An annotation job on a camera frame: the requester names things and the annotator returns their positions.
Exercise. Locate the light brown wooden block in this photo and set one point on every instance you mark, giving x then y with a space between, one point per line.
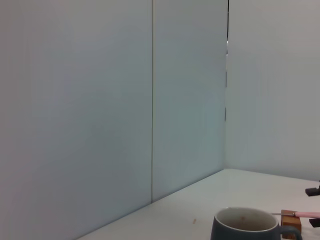
291 223

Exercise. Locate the dark grey ceramic mug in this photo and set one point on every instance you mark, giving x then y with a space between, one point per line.
225 235

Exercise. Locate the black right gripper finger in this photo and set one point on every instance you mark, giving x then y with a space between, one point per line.
316 222
313 192

